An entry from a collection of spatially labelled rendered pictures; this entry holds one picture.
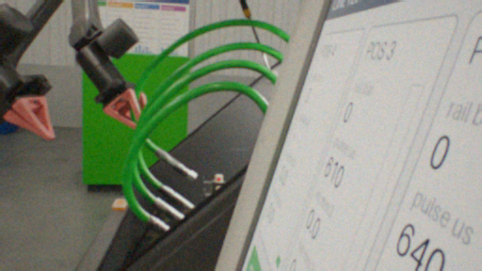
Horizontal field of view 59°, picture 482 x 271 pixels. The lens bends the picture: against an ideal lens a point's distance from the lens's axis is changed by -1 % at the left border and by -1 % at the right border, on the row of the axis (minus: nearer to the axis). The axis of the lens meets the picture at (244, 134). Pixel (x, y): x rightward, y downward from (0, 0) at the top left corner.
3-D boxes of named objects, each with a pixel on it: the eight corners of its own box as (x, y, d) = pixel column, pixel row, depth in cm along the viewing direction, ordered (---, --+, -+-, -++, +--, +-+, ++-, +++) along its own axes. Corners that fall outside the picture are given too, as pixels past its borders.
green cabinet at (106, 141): (178, 168, 505) (183, 55, 481) (184, 192, 422) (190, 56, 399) (93, 167, 483) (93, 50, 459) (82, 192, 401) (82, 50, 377)
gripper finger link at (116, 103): (164, 120, 88) (137, 86, 90) (151, 118, 81) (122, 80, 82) (138, 141, 89) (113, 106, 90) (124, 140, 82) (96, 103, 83)
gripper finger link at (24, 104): (49, 133, 69) (11, 88, 69) (22, 160, 71) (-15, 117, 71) (72, 127, 76) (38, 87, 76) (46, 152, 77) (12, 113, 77)
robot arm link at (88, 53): (83, 60, 91) (67, 55, 86) (106, 39, 91) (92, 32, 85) (101, 86, 91) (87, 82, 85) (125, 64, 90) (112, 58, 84)
